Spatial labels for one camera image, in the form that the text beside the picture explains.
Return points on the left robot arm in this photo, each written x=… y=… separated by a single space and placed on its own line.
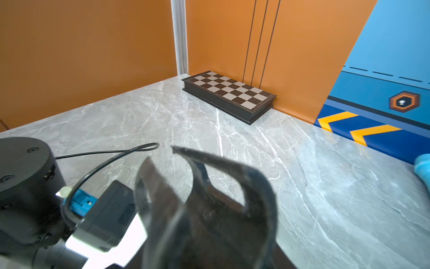
x=33 y=232

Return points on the light blue toy microphone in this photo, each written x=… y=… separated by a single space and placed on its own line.
x=422 y=169

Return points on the black white checkerboard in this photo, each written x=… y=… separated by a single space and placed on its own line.
x=242 y=101

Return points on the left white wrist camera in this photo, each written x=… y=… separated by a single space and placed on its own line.
x=109 y=233

